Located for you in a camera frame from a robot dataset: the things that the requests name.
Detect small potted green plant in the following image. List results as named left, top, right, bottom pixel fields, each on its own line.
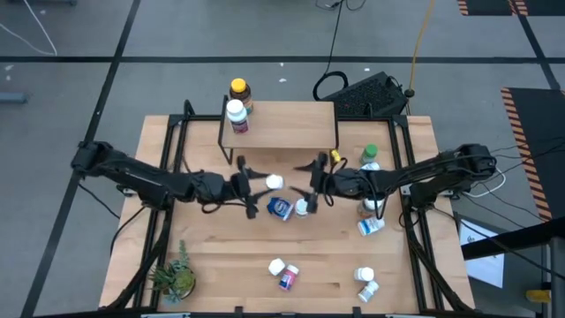
left=147, top=239, right=198, bottom=306

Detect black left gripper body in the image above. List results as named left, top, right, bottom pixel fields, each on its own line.
left=227, top=154, right=260, bottom=221

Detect black computer box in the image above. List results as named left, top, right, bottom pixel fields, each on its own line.
left=321, top=71, right=410, bottom=118

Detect amber bottle yellow cap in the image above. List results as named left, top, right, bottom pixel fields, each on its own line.
left=228, top=78, right=254, bottom=115

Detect white paper sheet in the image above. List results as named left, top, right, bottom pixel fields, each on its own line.
left=458, top=218, right=505, bottom=289

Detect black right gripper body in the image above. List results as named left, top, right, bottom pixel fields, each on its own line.
left=308, top=152, right=336, bottom=214

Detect black power cable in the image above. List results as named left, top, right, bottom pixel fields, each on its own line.
left=312, top=0, right=350, bottom=102

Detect black mat yellow striped edge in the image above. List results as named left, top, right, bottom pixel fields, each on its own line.
left=501, top=87, right=565, bottom=222
left=456, top=0, right=565, bottom=18

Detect black metal rig frame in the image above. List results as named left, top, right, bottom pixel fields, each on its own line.
left=105, top=99, right=476, bottom=313

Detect wooden shelf black metal legs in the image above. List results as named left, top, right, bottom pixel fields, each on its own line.
left=217, top=95, right=340, bottom=166

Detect yellow hanging cable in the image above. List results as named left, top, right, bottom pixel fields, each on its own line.
left=408, top=0, right=437, bottom=98

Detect green cap caffeine bottle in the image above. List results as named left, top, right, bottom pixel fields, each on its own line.
left=358, top=143, right=380, bottom=166

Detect pink medicine bottle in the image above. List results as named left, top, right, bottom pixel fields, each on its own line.
left=277, top=263, right=300, bottom=292

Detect blue medicine bottle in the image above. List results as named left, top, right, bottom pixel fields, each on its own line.
left=266, top=196, right=295, bottom=222

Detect black side table beam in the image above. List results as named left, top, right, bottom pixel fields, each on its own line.
left=461, top=216, right=565, bottom=261

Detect multivitamin gummies bottle white cap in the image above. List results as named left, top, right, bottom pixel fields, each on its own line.
left=357, top=197, right=384, bottom=220

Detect large white medicine bottle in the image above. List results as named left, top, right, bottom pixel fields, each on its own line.
left=225, top=99, right=251, bottom=135

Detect small yellow floor object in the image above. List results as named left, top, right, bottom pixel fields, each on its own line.
left=524, top=289, right=552, bottom=305

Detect grey floor object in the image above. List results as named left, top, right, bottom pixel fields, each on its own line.
left=0, top=91, right=28, bottom=105

